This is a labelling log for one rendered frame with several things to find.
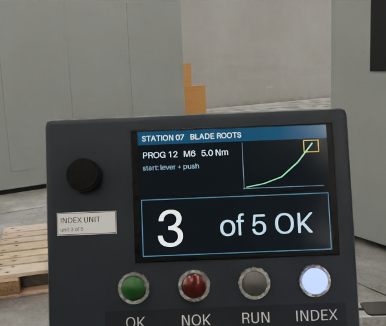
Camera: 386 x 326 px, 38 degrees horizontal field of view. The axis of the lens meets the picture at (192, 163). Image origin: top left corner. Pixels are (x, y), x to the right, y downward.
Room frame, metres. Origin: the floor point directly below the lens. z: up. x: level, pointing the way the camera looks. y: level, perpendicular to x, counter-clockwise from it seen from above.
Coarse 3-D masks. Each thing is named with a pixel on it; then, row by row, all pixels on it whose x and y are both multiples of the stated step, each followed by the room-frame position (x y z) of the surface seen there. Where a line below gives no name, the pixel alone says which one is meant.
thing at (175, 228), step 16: (144, 208) 0.46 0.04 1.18; (160, 208) 0.46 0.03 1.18; (176, 208) 0.46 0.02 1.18; (192, 208) 0.46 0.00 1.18; (144, 224) 0.46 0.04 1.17; (160, 224) 0.46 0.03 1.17; (176, 224) 0.46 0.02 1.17; (192, 224) 0.46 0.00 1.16; (144, 240) 0.45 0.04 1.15; (160, 240) 0.45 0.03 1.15; (176, 240) 0.45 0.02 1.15; (192, 240) 0.45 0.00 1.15; (144, 256) 0.45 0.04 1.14; (160, 256) 0.45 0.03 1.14; (176, 256) 0.45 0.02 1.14; (192, 256) 0.45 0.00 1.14
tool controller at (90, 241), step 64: (64, 128) 0.48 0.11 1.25; (128, 128) 0.48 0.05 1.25; (192, 128) 0.48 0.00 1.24; (256, 128) 0.48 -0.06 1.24; (320, 128) 0.48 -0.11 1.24; (64, 192) 0.47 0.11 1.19; (128, 192) 0.47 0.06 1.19; (192, 192) 0.46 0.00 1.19; (256, 192) 0.46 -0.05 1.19; (320, 192) 0.46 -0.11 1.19; (64, 256) 0.45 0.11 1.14; (128, 256) 0.45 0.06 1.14; (256, 256) 0.45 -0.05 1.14; (320, 256) 0.45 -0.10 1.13; (64, 320) 0.44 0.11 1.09; (128, 320) 0.44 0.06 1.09; (192, 320) 0.44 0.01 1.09; (256, 320) 0.44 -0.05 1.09; (320, 320) 0.44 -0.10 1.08
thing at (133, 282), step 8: (136, 272) 0.45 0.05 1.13; (120, 280) 0.44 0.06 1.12; (128, 280) 0.44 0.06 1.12; (136, 280) 0.44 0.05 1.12; (144, 280) 0.44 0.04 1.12; (120, 288) 0.44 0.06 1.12; (128, 288) 0.44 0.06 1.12; (136, 288) 0.44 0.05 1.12; (144, 288) 0.44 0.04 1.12; (120, 296) 0.44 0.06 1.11; (128, 296) 0.44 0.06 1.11; (136, 296) 0.44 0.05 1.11; (144, 296) 0.44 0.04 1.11
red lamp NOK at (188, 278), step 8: (184, 272) 0.45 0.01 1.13; (192, 272) 0.45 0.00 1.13; (200, 272) 0.44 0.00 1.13; (184, 280) 0.44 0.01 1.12; (192, 280) 0.44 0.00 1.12; (200, 280) 0.44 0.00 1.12; (208, 280) 0.44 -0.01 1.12; (184, 288) 0.44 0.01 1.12; (192, 288) 0.44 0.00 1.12; (200, 288) 0.44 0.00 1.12; (208, 288) 0.44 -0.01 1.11; (184, 296) 0.44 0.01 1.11; (192, 296) 0.44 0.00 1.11; (200, 296) 0.44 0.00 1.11
